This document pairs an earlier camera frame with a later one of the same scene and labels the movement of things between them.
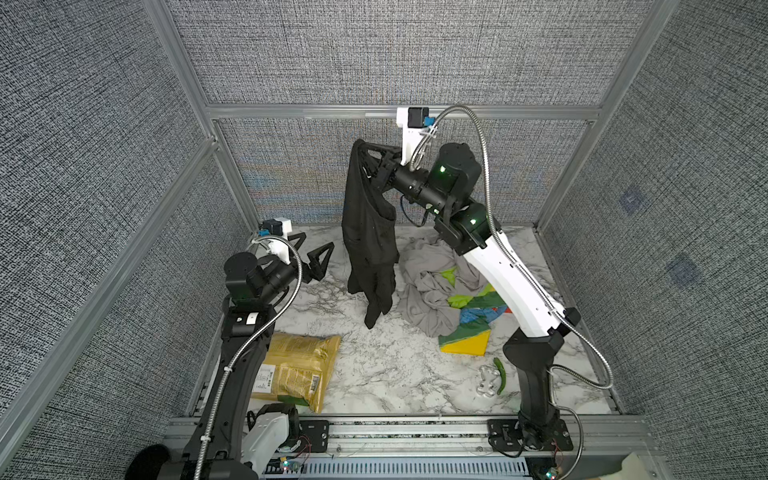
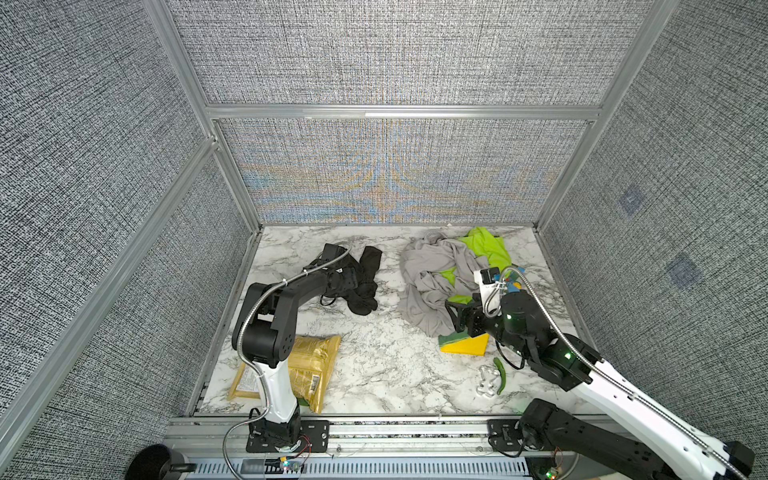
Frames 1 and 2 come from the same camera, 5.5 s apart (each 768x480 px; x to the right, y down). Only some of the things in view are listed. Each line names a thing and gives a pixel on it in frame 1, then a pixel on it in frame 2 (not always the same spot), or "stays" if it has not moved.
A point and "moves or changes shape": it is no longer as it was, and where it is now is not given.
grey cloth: (432, 271) stays
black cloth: (369, 234) moves or changes shape
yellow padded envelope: (296, 366) stays
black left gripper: (312, 271) -> (345, 276)
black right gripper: (384, 175) -> (477, 313)
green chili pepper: (498, 363) stays
